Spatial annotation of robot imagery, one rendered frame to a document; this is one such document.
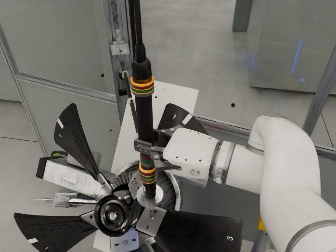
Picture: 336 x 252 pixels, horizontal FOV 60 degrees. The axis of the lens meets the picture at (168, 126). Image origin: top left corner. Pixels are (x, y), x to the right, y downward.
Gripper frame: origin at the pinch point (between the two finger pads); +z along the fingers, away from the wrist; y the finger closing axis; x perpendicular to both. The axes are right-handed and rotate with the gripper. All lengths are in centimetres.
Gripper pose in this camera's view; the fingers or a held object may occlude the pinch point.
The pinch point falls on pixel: (147, 140)
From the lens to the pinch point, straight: 64.1
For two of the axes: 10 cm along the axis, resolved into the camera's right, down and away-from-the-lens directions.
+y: 3.7, -6.1, 7.0
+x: 0.0, -7.5, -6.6
